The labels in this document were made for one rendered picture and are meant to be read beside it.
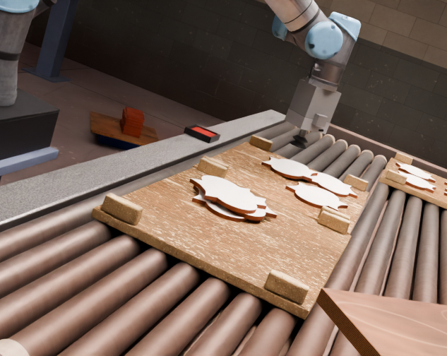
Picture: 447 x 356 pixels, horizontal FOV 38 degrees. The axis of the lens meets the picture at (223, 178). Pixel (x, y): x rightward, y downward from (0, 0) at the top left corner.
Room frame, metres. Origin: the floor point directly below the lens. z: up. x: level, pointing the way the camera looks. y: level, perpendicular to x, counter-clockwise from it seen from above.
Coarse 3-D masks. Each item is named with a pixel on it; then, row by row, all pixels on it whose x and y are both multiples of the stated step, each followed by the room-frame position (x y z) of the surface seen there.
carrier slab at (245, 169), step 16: (240, 144) 1.64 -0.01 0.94; (224, 160) 1.42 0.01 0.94; (240, 160) 1.47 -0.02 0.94; (256, 160) 1.53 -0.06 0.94; (240, 176) 1.34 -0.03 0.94; (256, 176) 1.39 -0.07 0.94; (272, 176) 1.43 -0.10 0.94; (256, 192) 1.26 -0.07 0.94; (272, 192) 1.30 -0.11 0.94; (288, 192) 1.35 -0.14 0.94; (368, 192) 1.61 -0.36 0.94; (304, 208) 1.27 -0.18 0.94; (320, 208) 1.31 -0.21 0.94; (352, 208) 1.40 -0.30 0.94; (352, 224) 1.28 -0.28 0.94
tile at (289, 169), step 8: (272, 160) 1.54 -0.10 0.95; (280, 160) 1.56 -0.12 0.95; (288, 160) 1.58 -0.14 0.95; (272, 168) 1.48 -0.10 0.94; (280, 168) 1.49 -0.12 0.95; (288, 168) 1.51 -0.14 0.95; (296, 168) 1.53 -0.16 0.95; (304, 168) 1.55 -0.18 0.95; (288, 176) 1.45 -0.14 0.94; (296, 176) 1.46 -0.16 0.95; (304, 176) 1.48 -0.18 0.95
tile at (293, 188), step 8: (304, 184) 1.43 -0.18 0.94; (296, 192) 1.34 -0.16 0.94; (304, 192) 1.36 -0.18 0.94; (312, 192) 1.38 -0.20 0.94; (320, 192) 1.41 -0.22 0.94; (328, 192) 1.43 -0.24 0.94; (304, 200) 1.31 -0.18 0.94; (312, 200) 1.32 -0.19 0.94; (320, 200) 1.34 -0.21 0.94; (328, 200) 1.37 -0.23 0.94; (336, 200) 1.39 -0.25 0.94; (336, 208) 1.32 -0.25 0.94
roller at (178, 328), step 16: (336, 160) 1.96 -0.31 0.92; (352, 160) 2.15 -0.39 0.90; (336, 176) 1.79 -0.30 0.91; (208, 288) 0.80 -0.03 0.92; (224, 288) 0.82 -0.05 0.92; (192, 304) 0.74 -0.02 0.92; (208, 304) 0.76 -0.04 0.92; (176, 320) 0.69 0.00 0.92; (192, 320) 0.71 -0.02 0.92; (208, 320) 0.76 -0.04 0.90; (160, 336) 0.64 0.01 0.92; (176, 336) 0.66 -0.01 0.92; (192, 336) 0.70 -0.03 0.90; (128, 352) 0.60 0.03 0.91; (144, 352) 0.60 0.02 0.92; (160, 352) 0.62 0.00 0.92; (176, 352) 0.65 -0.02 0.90
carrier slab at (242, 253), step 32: (160, 192) 1.06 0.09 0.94; (192, 192) 1.12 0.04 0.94; (128, 224) 0.88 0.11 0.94; (160, 224) 0.92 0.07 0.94; (192, 224) 0.97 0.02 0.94; (224, 224) 1.02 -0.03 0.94; (256, 224) 1.07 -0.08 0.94; (288, 224) 1.13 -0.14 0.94; (320, 224) 1.20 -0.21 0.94; (192, 256) 0.85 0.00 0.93; (224, 256) 0.88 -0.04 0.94; (256, 256) 0.93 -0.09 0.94; (288, 256) 0.97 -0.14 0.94; (320, 256) 1.03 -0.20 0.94; (256, 288) 0.82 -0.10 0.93; (320, 288) 0.89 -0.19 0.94
